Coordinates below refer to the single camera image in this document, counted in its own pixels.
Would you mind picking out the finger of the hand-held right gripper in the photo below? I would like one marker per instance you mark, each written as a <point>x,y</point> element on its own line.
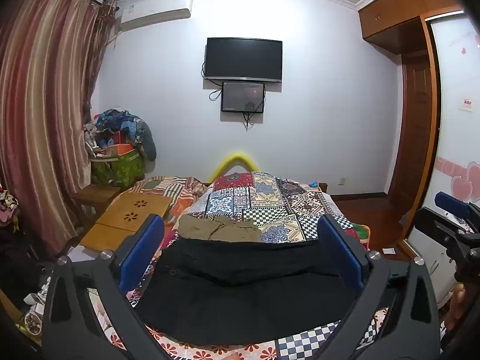
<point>438,225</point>
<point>450,201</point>

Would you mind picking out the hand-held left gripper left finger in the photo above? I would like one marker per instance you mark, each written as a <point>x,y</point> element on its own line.
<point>144,247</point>

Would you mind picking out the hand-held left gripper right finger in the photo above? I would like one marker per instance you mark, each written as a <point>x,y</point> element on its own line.
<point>343,249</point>

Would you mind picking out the black pants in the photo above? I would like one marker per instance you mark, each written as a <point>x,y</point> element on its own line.
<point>243,288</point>

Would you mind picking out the khaki pants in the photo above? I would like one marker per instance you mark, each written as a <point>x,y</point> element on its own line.
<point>217,228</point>

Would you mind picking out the person's right hand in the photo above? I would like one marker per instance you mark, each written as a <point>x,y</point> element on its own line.
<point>455,303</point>

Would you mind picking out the white cabinet appliance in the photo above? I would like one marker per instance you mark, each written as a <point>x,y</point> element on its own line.
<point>427,247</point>

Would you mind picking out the wooden folding lap table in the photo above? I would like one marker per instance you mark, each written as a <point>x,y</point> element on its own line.
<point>138,210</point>

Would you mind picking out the white paper slip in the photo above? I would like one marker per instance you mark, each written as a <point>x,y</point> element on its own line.
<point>389,250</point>

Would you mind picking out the striped orange cloth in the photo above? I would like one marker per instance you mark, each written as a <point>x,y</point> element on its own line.
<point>180,191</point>

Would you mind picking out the wooden stool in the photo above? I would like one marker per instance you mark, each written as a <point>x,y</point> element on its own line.
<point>95,195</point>

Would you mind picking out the wooden door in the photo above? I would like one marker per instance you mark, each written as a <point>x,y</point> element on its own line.
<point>414,127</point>

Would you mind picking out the patchwork blanket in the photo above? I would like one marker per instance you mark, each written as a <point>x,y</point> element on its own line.
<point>270,198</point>

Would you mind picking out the red label sticker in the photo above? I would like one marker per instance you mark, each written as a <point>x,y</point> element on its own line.
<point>466,105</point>

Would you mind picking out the orange box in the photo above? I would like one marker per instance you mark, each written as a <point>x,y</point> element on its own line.
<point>120,148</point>

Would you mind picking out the pile of clothes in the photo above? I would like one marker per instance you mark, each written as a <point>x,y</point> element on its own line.
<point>127,123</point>

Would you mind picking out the yellow foam pad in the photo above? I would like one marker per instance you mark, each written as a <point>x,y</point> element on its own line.
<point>236,159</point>

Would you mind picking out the floral bed sheet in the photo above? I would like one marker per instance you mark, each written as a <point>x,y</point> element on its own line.
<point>225,352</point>

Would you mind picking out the striped red curtain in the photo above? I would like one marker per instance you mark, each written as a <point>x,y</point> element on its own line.
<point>41,120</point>

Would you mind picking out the small black monitor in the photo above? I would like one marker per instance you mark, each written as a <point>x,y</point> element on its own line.
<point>243,96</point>

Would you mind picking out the wooden overhead cabinet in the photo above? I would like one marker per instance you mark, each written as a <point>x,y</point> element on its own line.
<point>401,11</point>

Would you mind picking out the white air conditioner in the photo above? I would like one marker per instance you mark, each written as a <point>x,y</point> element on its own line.
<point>155,9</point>

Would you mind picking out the wooden bed frame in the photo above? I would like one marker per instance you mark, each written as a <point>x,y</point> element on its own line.
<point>322,186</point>

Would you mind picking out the black wall television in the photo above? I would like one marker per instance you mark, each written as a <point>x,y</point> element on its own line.
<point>243,60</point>

